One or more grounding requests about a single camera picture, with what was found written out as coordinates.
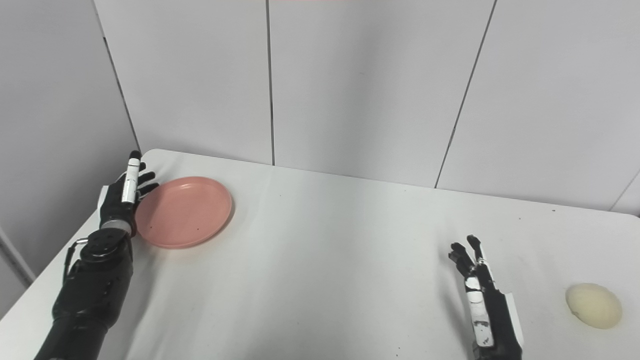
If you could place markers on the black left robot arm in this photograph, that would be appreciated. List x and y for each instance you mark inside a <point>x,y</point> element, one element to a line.
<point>90,295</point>

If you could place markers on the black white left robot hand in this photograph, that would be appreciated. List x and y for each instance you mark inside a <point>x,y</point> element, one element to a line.
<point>120,200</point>

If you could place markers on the cream steamed bun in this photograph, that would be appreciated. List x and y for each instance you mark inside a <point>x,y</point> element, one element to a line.
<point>594,306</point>

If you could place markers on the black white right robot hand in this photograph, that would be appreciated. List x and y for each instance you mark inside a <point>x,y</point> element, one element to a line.
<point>487,315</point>

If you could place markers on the pink round plate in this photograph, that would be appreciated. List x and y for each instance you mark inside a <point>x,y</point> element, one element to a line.
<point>184,212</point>

